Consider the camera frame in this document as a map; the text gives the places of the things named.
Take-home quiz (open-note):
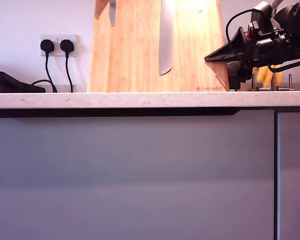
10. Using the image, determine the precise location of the small steel knife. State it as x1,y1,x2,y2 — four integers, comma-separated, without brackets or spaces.
108,0,117,27

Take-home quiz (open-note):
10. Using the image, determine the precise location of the black cabinet handle rail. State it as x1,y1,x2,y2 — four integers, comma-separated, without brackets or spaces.
0,109,241,118

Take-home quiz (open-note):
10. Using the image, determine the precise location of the black camera cable loop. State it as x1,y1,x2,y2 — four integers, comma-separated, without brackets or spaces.
225,8,256,61

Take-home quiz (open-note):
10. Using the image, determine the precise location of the white double wall socket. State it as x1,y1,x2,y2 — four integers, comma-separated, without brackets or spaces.
40,34,78,58

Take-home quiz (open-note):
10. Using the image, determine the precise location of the wooden magnetic knife block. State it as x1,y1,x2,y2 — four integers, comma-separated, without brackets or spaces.
86,0,230,93

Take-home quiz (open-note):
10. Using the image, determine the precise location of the wrist camera box on bracket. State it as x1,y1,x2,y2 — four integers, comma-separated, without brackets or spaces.
251,1,278,32

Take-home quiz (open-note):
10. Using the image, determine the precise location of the yellow rubber glove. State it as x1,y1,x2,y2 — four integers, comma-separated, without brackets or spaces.
252,64,283,89

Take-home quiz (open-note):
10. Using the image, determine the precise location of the narrow grey cabinet door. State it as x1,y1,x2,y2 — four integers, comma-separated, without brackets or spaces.
277,112,300,240

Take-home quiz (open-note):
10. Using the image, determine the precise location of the black appliance cable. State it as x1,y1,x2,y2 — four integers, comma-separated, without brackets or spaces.
31,79,57,94

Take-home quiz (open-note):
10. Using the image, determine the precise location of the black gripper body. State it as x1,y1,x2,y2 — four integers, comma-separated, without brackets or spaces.
247,20,292,68

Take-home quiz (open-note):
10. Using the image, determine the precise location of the black countertop appliance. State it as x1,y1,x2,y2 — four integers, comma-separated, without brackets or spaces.
0,70,46,94

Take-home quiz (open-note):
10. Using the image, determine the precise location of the long serrated bread knife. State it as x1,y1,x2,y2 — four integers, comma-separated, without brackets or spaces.
158,0,175,76

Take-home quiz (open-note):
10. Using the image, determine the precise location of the wide grey cabinet door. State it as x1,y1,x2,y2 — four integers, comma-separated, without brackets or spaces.
0,111,275,240

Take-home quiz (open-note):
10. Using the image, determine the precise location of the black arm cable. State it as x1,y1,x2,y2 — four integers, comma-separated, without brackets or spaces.
267,56,300,73

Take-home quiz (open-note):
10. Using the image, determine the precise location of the black mains plug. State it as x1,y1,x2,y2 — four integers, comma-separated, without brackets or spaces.
40,39,55,53
60,39,75,53

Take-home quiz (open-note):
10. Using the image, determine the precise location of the black plug cable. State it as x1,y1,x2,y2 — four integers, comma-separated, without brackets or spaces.
64,51,74,94
44,51,58,94

